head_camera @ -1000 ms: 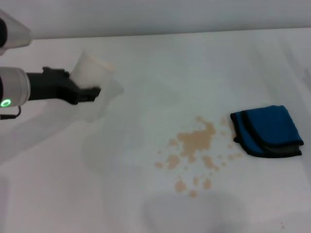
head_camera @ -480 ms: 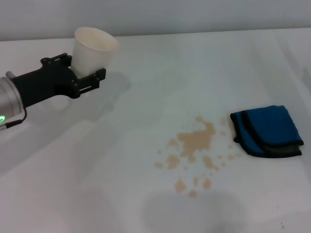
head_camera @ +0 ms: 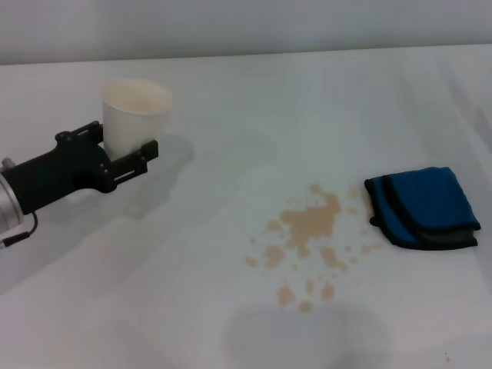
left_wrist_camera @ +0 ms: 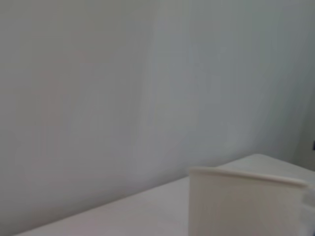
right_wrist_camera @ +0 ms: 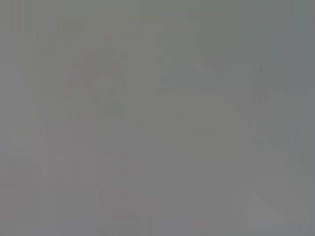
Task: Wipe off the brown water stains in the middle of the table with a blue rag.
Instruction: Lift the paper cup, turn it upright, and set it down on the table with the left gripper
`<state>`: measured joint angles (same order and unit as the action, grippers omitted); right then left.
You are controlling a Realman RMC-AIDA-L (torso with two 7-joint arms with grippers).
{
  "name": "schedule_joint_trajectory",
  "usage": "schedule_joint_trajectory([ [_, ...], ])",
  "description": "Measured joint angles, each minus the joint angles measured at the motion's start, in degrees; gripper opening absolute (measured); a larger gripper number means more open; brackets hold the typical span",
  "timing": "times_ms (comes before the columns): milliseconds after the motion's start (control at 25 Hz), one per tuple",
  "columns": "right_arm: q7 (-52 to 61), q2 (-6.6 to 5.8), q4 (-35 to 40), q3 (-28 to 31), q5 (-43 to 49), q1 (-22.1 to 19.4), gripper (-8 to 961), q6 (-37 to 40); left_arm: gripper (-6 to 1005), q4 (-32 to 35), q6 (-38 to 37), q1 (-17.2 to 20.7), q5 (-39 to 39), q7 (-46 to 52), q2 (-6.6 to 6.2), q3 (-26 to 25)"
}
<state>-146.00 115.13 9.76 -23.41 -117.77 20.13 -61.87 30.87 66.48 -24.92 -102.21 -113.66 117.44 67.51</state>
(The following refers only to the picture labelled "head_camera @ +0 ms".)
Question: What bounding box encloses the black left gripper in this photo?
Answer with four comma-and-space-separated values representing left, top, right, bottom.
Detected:
2, 121, 160, 215

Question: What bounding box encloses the white paper cup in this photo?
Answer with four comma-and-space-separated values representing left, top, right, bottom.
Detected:
101, 78, 173, 158

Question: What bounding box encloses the blue rag with black trim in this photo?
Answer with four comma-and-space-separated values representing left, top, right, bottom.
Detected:
364, 166, 482, 251

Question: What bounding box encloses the brown water stain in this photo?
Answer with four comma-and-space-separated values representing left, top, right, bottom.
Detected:
244, 183, 385, 314

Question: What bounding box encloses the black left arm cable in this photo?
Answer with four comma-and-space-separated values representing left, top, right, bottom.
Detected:
2, 212, 39, 247

